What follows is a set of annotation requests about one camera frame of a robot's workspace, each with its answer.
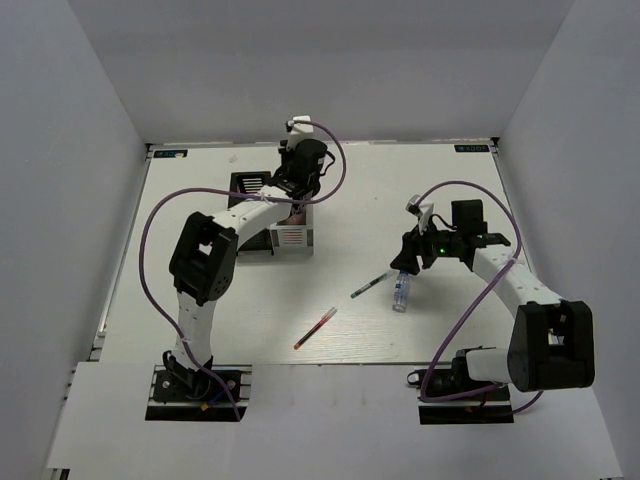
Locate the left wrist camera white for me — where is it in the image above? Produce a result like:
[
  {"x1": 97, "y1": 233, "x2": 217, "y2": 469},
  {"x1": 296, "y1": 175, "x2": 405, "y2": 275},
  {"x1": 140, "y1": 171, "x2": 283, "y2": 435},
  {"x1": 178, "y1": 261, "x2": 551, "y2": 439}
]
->
[{"x1": 285, "y1": 115, "x2": 314, "y2": 150}]

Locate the clear blue spray bottle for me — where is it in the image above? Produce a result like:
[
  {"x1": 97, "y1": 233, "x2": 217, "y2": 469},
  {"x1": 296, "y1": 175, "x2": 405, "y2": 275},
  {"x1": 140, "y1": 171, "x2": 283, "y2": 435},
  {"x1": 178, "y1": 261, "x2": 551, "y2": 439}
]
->
[{"x1": 392, "y1": 270, "x2": 410, "y2": 313}]

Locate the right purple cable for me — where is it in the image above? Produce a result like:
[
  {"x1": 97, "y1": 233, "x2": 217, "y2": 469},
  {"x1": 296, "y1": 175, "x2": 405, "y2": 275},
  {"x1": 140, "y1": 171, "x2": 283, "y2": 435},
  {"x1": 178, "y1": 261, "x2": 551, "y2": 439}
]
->
[{"x1": 405, "y1": 180, "x2": 546, "y2": 416}]

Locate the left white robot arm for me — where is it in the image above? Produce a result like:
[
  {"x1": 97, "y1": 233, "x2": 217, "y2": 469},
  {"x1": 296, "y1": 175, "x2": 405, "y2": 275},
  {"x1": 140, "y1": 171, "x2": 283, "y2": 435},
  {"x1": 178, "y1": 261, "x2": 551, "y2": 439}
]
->
[{"x1": 163, "y1": 139, "x2": 333, "y2": 399}]

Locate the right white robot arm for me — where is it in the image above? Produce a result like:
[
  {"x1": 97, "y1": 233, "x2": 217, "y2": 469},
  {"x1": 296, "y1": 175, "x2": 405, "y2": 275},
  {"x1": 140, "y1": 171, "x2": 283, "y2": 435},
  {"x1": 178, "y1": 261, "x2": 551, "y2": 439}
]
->
[{"x1": 391, "y1": 198, "x2": 595, "y2": 399}]

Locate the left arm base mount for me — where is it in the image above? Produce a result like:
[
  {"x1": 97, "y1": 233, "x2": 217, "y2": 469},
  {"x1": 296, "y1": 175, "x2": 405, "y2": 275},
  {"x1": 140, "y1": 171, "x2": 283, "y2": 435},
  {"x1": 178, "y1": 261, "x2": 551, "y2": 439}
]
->
[{"x1": 145, "y1": 365, "x2": 252, "y2": 423}]

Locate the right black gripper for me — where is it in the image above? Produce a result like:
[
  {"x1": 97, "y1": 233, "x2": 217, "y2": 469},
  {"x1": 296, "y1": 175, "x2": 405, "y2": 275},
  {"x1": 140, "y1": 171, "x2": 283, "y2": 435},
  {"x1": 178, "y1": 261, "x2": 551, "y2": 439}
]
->
[{"x1": 391, "y1": 215, "x2": 463, "y2": 275}]

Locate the red gel pen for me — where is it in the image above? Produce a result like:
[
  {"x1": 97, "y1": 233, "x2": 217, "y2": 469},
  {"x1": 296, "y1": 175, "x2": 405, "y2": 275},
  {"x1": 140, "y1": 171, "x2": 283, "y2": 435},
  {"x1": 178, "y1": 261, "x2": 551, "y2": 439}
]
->
[{"x1": 293, "y1": 307, "x2": 337, "y2": 350}]

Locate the pink cylindrical tube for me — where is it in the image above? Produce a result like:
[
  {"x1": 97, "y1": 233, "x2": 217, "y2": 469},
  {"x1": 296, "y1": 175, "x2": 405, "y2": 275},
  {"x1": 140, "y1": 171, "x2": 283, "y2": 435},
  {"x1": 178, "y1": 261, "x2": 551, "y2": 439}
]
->
[{"x1": 284, "y1": 212, "x2": 306, "y2": 225}]

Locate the white slotted pen holder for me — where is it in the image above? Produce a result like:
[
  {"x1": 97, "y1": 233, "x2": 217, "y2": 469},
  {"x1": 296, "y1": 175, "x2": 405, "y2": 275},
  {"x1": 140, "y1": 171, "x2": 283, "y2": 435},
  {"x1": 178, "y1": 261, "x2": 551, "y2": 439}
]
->
[{"x1": 268, "y1": 207, "x2": 314, "y2": 256}]

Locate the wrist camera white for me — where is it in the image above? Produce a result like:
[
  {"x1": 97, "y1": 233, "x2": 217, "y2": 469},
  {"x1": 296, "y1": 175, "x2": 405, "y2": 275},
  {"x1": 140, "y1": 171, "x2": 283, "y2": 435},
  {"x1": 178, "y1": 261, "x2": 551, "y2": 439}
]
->
[
  {"x1": 285, "y1": 115, "x2": 314, "y2": 150},
  {"x1": 405, "y1": 195, "x2": 434, "y2": 234}
]

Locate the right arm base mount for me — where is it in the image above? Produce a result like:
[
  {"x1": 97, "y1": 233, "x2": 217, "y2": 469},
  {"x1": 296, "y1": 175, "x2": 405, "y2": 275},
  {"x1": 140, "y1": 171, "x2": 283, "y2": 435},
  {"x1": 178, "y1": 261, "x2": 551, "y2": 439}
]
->
[{"x1": 417, "y1": 363, "x2": 514, "y2": 426}]

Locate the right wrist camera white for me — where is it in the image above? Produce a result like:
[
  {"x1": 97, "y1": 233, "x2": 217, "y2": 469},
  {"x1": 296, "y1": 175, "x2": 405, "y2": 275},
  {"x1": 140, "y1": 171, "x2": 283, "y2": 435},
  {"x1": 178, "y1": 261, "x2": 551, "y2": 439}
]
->
[{"x1": 405, "y1": 195, "x2": 434, "y2": 234}]

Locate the green gel pen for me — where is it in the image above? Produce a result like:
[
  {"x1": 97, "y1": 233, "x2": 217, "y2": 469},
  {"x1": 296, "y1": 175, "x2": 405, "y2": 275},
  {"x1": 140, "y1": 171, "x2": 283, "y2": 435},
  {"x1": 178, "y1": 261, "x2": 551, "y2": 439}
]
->
[{"x1": 350, "y1": 270, "x2": 394, "y2": 299}]

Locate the black slotted pen holder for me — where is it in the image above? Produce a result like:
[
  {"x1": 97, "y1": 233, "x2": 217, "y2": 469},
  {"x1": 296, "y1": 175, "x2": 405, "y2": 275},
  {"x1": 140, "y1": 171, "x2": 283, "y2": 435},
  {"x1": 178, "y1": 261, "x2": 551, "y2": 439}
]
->
[{"x1": 227, "y1": 171, "x2": 275, "y2": 256}]

